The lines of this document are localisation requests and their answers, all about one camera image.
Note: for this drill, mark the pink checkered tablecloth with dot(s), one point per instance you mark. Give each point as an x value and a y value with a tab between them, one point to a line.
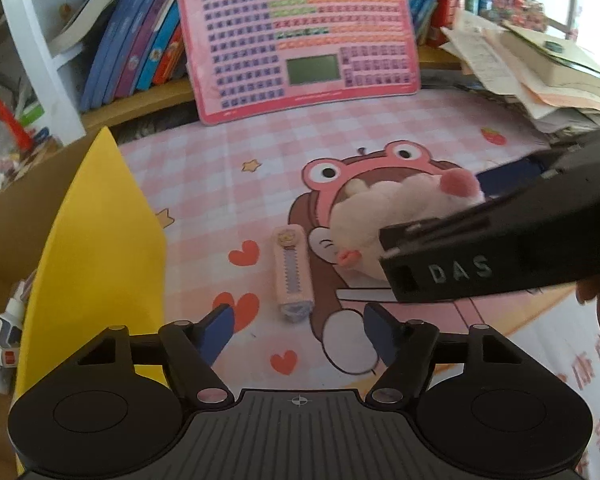
221	191

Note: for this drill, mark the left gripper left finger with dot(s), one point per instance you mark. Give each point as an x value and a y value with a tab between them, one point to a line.
190	349

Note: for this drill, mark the white desk mat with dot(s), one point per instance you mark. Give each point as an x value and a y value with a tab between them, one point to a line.
564	336

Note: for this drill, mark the pink toy learning tablet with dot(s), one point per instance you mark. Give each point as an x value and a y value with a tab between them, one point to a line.
253	57

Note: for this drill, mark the yellow cardboard box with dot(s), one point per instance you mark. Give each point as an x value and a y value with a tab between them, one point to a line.
81	228

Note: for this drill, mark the small white red box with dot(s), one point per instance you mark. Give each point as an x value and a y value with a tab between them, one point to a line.
10	338

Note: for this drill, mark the pink plush pig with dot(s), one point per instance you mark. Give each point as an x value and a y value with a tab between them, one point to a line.
355	223

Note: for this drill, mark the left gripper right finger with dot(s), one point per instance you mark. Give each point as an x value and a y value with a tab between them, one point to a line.
406	349

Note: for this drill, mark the stack of papers and books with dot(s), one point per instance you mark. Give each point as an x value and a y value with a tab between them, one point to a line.
556	83

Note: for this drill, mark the row of blue books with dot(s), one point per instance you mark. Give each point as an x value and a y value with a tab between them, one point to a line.
122	46

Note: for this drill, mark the pen holder with pens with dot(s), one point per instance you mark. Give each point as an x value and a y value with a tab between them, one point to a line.
20	148

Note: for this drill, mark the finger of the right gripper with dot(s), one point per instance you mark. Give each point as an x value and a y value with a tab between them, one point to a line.
507	178
522	227

